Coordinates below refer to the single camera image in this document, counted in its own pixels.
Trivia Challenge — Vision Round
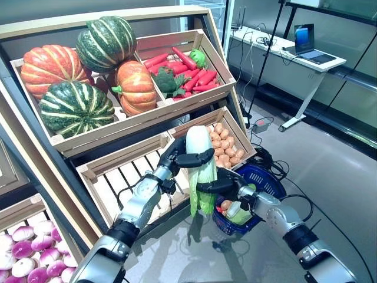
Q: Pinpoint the wooden pumpkin and carrot crate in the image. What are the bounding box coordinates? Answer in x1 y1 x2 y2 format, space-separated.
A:
10 28 236 159

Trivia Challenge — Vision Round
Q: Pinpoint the open grey laptop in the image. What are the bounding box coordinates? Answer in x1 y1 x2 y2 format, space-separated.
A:
282 23 336 65

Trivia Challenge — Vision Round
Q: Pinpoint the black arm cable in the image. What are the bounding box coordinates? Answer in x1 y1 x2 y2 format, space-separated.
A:
117 176 177 225
278 193 315 225

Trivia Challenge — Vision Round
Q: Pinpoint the white desk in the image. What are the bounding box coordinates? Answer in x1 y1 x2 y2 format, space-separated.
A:
229 25 348 133

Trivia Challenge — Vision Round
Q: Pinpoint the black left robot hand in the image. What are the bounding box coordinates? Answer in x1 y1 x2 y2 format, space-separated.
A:
158 136 216 177

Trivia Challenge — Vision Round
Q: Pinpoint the wooden slatted potato crate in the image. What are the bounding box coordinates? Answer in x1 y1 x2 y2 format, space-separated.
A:
75 106 257 233

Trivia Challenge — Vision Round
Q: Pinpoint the blue plastic shopping basket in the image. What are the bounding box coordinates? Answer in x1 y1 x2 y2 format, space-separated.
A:
211 164 287 236

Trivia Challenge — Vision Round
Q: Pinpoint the small orange pumpkin green stem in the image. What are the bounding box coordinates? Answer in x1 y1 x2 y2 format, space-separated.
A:
111 60 158 117

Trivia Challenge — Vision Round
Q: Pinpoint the green striped pumpkin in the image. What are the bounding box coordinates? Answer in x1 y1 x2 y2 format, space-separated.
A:
75 16 138 74
39 81 115 139

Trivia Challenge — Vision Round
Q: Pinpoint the beige wooden display shelf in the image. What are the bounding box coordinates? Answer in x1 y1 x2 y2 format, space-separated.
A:
0 7 251 283

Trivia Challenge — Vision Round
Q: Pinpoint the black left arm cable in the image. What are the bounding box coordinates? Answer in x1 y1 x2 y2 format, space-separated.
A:
117 176 177 225

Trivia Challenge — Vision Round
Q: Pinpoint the beige wooden side crate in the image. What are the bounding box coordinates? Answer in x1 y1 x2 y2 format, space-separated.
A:
0 138 30 197

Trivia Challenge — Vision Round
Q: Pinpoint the pale green bell pepper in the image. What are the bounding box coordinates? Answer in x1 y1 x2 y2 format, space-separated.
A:
188 49 207 70

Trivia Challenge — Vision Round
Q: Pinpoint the large orange pumpkin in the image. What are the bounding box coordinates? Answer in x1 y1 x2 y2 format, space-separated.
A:
20 44 92 100

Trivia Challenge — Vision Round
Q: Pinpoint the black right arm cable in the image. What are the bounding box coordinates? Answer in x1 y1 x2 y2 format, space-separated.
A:
278 193 315 225

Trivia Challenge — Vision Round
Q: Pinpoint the dark green leafy vegetable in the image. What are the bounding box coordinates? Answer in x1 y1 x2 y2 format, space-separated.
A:
151 67 192 98

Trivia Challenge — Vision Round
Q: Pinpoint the long black floor cable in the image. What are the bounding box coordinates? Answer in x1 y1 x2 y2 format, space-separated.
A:
287 176 366 283

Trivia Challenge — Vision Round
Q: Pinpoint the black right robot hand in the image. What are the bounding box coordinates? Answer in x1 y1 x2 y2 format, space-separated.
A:
196 167 250 203

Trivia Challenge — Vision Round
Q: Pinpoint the wooden turnip crate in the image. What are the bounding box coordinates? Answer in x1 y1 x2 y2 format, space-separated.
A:
0 193 89 283

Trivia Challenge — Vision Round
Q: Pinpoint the black tripod stand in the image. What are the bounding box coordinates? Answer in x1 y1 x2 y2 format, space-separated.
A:
246 0 299 119

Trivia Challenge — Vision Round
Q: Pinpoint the grey power strip red switch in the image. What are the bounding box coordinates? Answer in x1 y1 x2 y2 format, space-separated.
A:
252 119 272 133

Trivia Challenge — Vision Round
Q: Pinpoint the coiled black cable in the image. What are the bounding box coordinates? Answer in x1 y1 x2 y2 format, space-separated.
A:
250 146 288 181

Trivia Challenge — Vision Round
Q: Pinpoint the black router with antennas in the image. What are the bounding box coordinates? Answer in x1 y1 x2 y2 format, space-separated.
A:
230 7 247 31

